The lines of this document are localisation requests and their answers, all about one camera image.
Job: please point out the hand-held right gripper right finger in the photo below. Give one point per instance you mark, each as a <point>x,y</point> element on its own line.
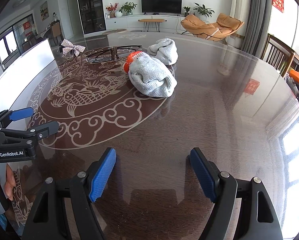
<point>203,175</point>

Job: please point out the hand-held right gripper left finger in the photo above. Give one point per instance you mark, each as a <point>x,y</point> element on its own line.
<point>102,175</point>

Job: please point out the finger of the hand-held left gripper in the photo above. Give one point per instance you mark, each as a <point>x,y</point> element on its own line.
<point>48,128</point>
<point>22,113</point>

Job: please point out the white container box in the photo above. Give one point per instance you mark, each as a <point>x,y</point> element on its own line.
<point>27,67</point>

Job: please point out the rhinestone bow hair clip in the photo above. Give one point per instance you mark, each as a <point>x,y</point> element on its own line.
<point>73,48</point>

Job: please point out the brown frame eyeglasses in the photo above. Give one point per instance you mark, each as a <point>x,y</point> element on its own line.
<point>113,53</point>

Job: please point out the white knit glove orange cuff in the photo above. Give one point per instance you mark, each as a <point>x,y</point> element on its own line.
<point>152,78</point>
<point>165,50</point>

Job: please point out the brown dining chair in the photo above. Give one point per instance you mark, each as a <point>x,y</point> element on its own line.
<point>57,31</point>

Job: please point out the round ceiling lamp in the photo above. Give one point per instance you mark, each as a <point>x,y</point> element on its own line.
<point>20,2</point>

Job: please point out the white television console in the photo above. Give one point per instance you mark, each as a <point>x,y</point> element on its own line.
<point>122,23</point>

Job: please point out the dark glass display cabinet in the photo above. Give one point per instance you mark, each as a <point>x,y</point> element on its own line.
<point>92,5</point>

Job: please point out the white round vase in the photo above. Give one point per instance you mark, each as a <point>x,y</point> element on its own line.
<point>118,14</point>

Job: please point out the red flower arrangement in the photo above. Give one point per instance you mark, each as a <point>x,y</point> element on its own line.
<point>112,8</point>

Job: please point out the orange box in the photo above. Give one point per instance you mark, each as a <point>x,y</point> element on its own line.
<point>298,77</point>

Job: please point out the dark wooden chair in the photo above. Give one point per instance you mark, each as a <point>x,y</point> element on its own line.
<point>274,52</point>

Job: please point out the green potted plant glass vase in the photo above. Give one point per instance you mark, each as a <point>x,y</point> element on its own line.
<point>128,7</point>

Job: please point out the orange lounge chair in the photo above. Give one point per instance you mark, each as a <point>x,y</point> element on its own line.
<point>197,26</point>

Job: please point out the wooden bench black legs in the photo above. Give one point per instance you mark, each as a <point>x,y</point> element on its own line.
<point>151,20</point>

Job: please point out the large leafy potted plant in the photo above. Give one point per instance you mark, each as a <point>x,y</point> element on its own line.
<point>203,10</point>

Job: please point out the small green potted plant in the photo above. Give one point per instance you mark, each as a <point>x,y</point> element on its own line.
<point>187,10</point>

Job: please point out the grey curtain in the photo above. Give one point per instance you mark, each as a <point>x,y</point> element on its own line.
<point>257,15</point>

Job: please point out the black television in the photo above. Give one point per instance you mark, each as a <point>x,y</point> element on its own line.
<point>162,3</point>

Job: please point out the beige sheer curtain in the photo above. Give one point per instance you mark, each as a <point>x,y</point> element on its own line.
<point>240,10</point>

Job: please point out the framed wall painting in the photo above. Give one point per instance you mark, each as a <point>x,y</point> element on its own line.
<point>44,11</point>

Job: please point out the red wall decoration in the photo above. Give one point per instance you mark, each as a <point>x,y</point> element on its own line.
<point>278,1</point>

